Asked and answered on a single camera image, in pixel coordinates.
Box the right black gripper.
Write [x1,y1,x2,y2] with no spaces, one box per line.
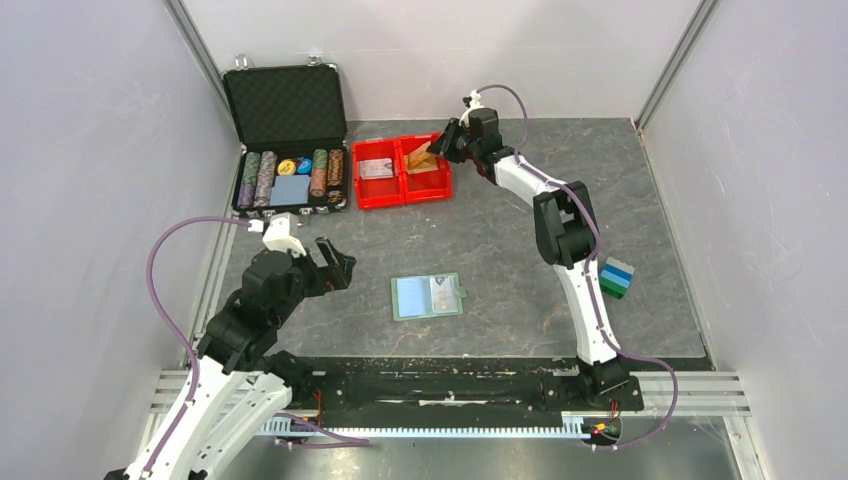
[428,117,481,163]

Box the orange credit card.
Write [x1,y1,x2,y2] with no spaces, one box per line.
[405,141,438,167]

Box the green card holder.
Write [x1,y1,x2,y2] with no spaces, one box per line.
[391,273,467,322]

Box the white gold VIP card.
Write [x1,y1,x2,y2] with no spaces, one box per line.
[428,274,461,315]

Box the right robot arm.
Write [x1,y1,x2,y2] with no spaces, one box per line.
[428,107,629,408]

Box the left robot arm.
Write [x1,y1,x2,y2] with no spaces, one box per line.
[106,237,357,479]

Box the orange card in bin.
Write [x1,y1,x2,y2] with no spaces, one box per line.
[406,158,439,175]

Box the white card in bin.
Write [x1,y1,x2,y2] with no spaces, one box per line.
[358,158,395,180]

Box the blue playing card deck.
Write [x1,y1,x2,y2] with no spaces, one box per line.
[270,175,311,207]

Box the blue green card stack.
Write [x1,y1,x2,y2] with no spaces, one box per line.
[599,257,635,299]

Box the right red bin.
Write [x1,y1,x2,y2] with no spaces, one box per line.
[393,132,453,204]

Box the red bin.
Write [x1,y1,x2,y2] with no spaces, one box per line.
[352,138,404,210]
[393,132,453,204]

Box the left red bin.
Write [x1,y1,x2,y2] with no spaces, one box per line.
[352,138,404,210]

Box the yellow dealer chip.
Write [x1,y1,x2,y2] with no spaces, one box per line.
[276,159,297,176]

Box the black poker chip case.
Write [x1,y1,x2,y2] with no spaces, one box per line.
[222,61,352,219]

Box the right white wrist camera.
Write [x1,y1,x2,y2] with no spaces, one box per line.
[459,90,484,127]

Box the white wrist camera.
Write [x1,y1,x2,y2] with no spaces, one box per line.
[248,213,307,258]
[459,90,484,127]

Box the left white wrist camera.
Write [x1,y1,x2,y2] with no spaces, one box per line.
[248,213,307,258]

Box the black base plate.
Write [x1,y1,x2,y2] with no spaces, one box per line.
[287,357,645,428]

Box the aluminium frame rail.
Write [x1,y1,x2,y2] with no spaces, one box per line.
[155,370,753,440]

